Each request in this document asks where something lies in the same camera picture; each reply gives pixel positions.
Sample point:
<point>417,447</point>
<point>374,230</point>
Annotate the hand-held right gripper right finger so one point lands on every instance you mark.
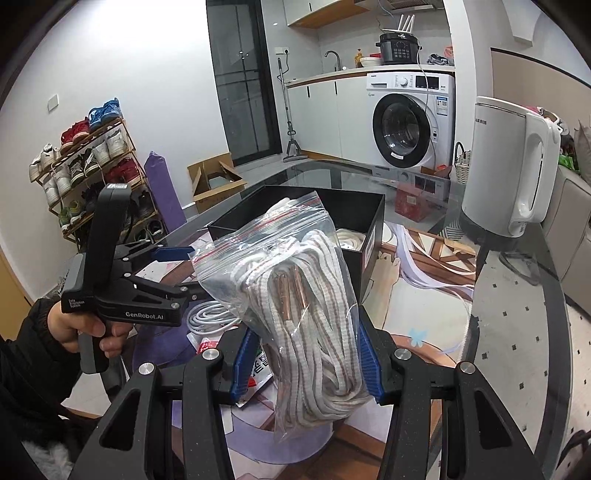
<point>369,364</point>

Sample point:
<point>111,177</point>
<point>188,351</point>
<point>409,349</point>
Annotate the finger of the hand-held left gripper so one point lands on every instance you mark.
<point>161,290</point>
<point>174,253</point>

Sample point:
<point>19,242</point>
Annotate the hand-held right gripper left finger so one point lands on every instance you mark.
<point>244,364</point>

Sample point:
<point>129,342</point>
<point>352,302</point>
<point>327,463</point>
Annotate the large green medicine packet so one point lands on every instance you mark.
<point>263,369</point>

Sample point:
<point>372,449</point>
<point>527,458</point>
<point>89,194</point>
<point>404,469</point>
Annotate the zip bag of white laces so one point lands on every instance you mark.
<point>300,323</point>

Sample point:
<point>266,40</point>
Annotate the black cardboard box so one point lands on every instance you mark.
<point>351,207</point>

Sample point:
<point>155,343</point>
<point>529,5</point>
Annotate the person's left forearm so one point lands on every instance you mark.
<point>27,378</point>

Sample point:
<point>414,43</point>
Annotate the person's left hand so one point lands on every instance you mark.
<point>57,323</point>

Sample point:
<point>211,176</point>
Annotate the purple yoga mat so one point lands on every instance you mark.
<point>161,194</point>

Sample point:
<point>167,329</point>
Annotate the open brown cardboard box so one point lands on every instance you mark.
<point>217,194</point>

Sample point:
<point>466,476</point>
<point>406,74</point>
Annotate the printed table mat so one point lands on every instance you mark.
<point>415,295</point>

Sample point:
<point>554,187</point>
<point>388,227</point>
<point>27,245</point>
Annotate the wooden shoe rack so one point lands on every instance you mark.
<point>134,154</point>

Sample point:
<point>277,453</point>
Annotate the grey floor mop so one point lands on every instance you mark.
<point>295,152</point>

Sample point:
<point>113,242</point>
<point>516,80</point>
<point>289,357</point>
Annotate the red box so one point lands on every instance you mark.
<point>411,201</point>

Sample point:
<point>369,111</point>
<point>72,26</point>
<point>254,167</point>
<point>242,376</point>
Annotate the black framed glass door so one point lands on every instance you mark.
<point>240,92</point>

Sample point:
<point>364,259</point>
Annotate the white counter cabinet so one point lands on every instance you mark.
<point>323,115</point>

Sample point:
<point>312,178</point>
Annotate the wicker basket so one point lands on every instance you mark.
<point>461,170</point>

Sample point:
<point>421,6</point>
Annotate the white washing machine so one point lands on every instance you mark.
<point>406,129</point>

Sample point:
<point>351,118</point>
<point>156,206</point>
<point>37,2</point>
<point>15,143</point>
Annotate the white electric kettle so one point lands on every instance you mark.
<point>498,161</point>

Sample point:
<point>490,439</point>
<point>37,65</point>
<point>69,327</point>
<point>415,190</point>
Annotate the kitchen faucet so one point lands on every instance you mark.
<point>339,62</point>

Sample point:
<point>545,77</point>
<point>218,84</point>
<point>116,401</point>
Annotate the yellow bottle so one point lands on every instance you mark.
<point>358,59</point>

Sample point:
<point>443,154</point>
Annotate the white bowl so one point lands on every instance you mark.
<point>371,62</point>

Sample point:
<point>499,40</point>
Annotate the white upper cabinet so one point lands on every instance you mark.
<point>314,9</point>

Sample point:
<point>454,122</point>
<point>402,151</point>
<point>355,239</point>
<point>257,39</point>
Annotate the black pressure cooker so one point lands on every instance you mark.
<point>399,48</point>

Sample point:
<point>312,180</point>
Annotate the pink clothes pile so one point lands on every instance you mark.
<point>542,113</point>

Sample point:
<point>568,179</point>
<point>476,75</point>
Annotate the grey crumpled cloth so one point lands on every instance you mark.
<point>438,60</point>

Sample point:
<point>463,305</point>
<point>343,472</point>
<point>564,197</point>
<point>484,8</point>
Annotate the white router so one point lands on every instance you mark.
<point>400,24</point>

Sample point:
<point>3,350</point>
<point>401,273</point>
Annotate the range hood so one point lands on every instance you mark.
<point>411,3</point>

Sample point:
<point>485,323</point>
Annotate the wall switch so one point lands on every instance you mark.
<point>53,102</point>

